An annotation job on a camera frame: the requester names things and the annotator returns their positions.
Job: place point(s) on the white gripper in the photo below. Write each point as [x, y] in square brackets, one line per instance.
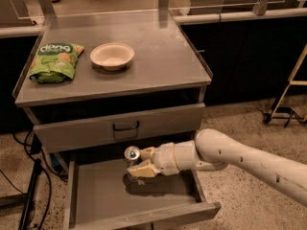
[164, 158]

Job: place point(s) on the redbull can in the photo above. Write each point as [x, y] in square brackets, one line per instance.
[132, 156]

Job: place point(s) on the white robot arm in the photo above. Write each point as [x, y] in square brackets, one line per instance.
[212, 150]

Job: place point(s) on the open grey middle drawer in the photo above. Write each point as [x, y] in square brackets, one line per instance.
[103, 196]

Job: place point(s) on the closed grey upper drawer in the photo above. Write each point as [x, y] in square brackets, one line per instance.
[92, 132]

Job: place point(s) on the grey metal cabinet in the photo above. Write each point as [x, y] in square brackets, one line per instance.
[137, 77]

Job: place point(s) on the green chips bag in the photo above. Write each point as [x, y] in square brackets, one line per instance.
[55, 62]

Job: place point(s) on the black stand leg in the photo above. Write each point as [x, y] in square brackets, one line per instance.
[28, 203]

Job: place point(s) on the black drawer handle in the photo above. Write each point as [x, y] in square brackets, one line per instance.
[126, 127]

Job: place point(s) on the yellow wheeled cart frame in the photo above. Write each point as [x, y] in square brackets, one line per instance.
[279, 110]

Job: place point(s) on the white horizontal rail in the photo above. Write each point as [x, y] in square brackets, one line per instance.
[238, 16]

